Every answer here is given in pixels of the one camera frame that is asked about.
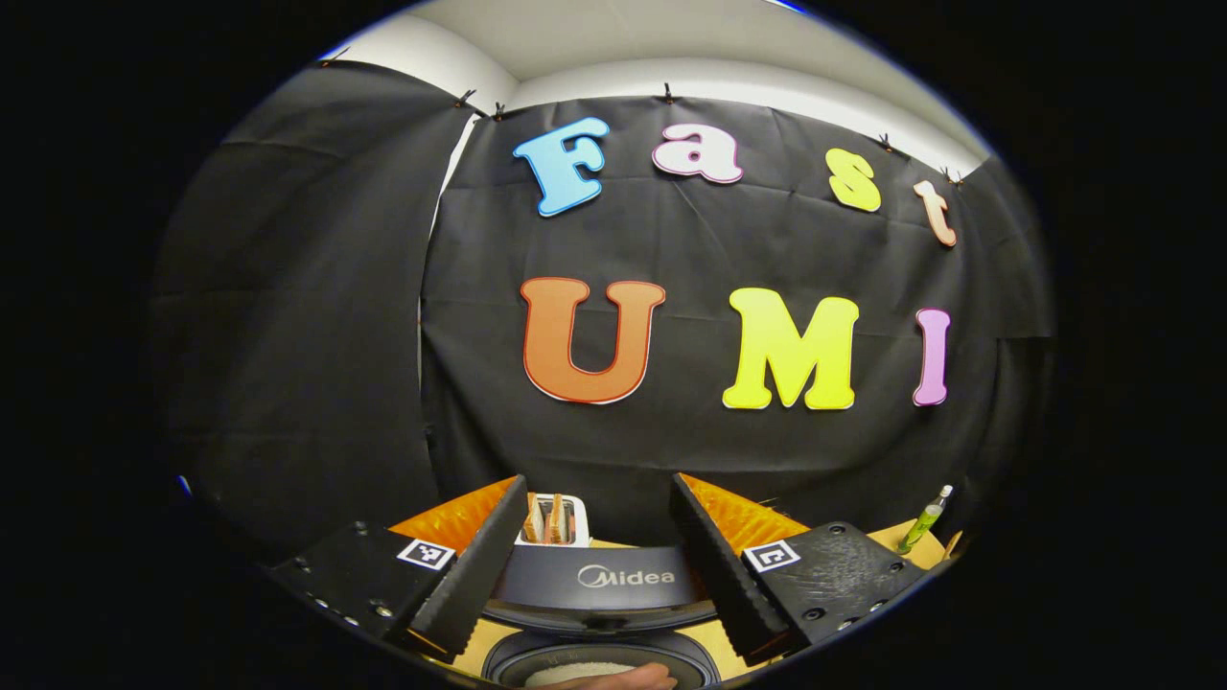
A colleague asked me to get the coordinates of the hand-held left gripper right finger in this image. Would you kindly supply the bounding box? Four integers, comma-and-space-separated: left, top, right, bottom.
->
668, 472, 929, 662

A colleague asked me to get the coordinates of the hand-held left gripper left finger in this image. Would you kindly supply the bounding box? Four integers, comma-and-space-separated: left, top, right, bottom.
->
268, 474, 530, 664

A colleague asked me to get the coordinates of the dark grey rice cooker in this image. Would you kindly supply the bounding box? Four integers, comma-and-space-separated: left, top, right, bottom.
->
479, 542, 722, 690

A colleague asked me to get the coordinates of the white rice portion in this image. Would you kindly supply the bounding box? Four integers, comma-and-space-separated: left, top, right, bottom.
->
525, 661, 638, 687

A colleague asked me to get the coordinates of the white toaster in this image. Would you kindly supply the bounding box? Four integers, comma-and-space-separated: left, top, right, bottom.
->
515, 494, 590, 547

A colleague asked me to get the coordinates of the green drink bottle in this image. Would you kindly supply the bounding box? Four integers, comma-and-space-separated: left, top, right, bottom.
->
897, 484, 954, 555

